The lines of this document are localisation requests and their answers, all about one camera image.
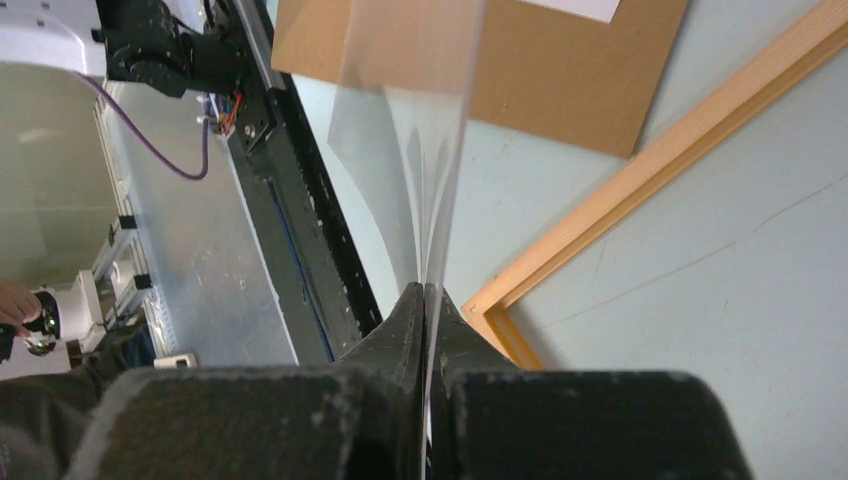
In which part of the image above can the wooden picture frame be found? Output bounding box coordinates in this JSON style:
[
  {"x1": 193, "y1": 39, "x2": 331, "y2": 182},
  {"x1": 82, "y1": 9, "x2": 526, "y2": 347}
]
[{"x1": 461, "y1": 0, "x2": 847, "y2": 370}]

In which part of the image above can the brown cardboard backing board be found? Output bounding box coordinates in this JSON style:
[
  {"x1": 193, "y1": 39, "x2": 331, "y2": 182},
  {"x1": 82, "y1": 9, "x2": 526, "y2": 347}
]
[{"x1": 271, "y1": 1, "x2": 687, "y2": 158}]

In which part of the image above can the printed photo with white border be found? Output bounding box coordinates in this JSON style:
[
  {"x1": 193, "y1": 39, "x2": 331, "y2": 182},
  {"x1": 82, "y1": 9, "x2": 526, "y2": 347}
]
[{"x1": 522, "y1": 0, "x2": 621, "y2": 24}]

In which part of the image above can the clear acrylic sheet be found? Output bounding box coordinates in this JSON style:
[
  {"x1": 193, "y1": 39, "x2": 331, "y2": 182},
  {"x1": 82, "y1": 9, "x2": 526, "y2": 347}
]
[{"x1": 327, "y1": 0, "x2": 488, "y2": 293}]

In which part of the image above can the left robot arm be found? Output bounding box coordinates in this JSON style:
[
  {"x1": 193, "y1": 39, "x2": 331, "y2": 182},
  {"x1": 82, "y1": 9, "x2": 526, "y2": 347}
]
[{"x1": 1, "y1": 1, "x2": 246, "y2": 98}]

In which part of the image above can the white device on floor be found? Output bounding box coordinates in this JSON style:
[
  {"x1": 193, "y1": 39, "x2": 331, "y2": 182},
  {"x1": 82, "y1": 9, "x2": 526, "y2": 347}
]
[{"x1": 154, "y1": 353, "x2": 197, "y2": 369}]

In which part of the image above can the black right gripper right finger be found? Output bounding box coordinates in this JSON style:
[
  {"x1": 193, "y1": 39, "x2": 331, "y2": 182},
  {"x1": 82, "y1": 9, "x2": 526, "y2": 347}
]
[{"x1": 424, "y1": 285, "x2": 753, "y2": 479}]

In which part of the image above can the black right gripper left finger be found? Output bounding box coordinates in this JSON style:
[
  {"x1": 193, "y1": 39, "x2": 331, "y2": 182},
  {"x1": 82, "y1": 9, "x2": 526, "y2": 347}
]
[{"x1": 67, "y1": 283, "x2": 424, "y2": 479}]

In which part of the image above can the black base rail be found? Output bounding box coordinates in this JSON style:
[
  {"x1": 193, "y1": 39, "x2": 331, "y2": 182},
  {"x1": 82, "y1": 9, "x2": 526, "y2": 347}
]
[{"x1": 219, "y1": 1, "x2": 382, "y2": 364}]

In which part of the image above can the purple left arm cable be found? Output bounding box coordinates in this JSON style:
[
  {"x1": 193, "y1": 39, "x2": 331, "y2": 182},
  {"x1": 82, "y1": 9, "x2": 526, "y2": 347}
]
[{"x1": 69, "y1": 69, "x2": 212, "y2": 182}]

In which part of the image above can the person's hand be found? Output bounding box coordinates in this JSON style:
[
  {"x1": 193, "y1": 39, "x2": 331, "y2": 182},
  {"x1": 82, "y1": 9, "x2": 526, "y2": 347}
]
[{"x1": 1, "y1": 280, "x2": 42, "y2": 337}]

